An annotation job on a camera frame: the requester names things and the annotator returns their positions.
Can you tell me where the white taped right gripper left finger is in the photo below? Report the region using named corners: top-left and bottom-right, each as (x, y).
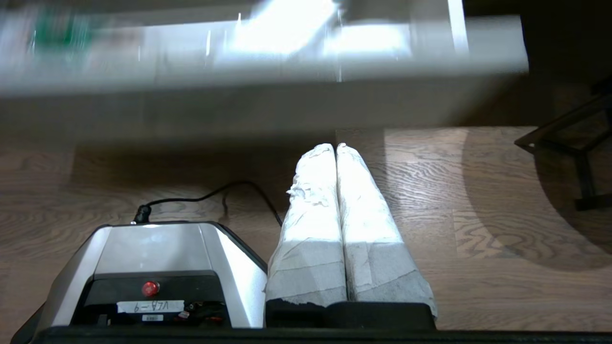
top-left (264, 143), bottom-right (348, 330)

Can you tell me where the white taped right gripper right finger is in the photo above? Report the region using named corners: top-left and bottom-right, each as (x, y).
top-left (325, 142), bottom-right (438, 330)

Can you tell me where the beige cabinet drawer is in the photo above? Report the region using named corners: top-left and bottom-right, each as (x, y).
top-left (0, 0), bottom-right (529, 98)

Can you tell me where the silver black robot base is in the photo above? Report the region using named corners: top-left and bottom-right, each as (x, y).
top-left (12, 221), bottom-right (268, 341)

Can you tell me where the white handwritten label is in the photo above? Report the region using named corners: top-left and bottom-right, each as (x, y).
top-left (117, 300), bottom-right (186, 314)

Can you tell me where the beige glossy cabinet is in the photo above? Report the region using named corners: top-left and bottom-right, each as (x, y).
top-left (0, 72), bottom-right (481, 144)

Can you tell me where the white disposable slipper in plastic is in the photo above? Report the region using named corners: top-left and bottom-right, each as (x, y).
top-left (323, 21), bottom-right (419, 60)
top-left (215, 0), bottom-right (347, 60)

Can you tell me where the black metal stand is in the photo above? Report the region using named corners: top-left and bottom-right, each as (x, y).
top-left (514, 76), bottom-right (612, 212)

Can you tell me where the green printed snack bag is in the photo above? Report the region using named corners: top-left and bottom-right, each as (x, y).
top-left (0, 5), bottom-right (108, 65)

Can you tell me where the black base power cable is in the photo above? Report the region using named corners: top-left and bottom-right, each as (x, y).
top-left (133, 180), bottom-right (284, 228)

